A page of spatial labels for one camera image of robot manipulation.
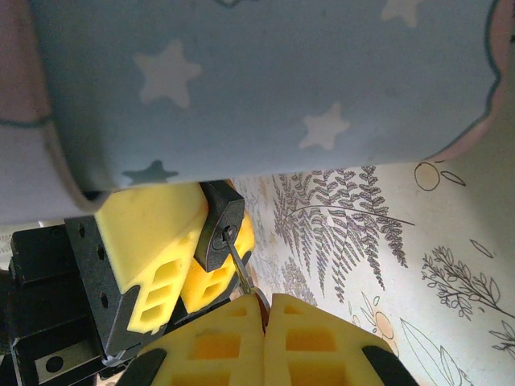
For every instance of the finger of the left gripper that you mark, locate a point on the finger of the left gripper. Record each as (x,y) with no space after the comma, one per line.
(153,241)
(209,287)

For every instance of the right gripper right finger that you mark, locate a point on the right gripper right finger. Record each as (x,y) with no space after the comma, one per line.
(314,346)

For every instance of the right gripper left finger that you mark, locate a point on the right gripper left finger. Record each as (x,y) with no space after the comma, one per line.
(217,346)

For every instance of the small silver key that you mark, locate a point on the small silver key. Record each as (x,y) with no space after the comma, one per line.
(240,267)

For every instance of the small black padlock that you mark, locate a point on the small black padlock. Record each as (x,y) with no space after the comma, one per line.
(215,241)

